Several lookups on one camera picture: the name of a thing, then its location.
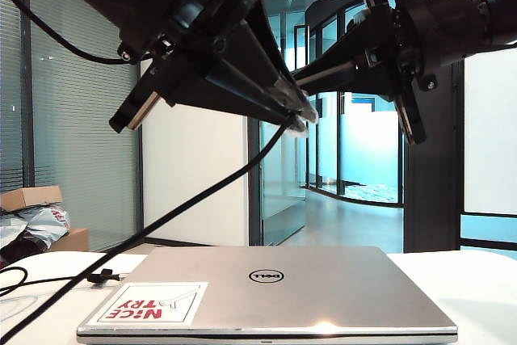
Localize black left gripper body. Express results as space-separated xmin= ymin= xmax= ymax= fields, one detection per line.
xmin=108 ymin=0 xmax=274 ymax=134

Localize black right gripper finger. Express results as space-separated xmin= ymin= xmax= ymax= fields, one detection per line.
xmin=297 ymin=65 xmax=401 ymax=103
xmin=302 ymin=6 xmax=389 ymax=78

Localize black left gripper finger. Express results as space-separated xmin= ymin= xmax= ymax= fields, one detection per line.
xmin=160 ymin=57 xmax=310 ymax=137
xmin=201 ymin=0 xmax=320 ymax=124

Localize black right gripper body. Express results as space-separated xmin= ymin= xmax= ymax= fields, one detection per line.
xmin=354 ymin=0 xmax=440 ymax=146

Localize black charging cable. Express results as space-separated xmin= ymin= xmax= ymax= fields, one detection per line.
xmin=0 ymin=112 xmax=300 ymax=344

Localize curved glass partition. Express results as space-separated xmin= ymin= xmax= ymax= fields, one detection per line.
xmin=305 ymin=0 xmax=406 ymax=209

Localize black framed glass door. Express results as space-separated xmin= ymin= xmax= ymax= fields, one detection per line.
xmin=244 ymin=0 xmax=309 ymax=247

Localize white frosted glass panel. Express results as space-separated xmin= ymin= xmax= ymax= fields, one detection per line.
xmin=463 ymin=44 xmax=517 ymax=216

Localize closed brown cardboard box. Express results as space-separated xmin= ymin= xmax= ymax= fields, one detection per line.
xmin=47 ymin=226 xmax=90 ymax=254

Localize narrow grey window blind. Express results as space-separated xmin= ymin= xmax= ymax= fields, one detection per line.
xmin=0 ymin=0 xmax=24 ymax=195

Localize silver Dell laptop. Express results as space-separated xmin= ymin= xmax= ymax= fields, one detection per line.
xmin=75 ymin=245 xmax=460 ymax=340

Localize grey plastic mailing bags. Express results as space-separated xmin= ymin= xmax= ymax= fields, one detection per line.
xmin=0 ymin=204 xmax=72 ymax=250

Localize white sticker red print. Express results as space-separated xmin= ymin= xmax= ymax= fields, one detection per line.
xmin=86 ymin=281 xmax=210 ymax=326

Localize black bag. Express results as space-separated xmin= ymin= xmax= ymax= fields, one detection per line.
xmin=0 ymin=229 xmax=52 ymax=271

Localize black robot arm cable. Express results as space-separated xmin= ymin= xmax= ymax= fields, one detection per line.
xmin=0 ymin=0 xmax=138 ymax=65

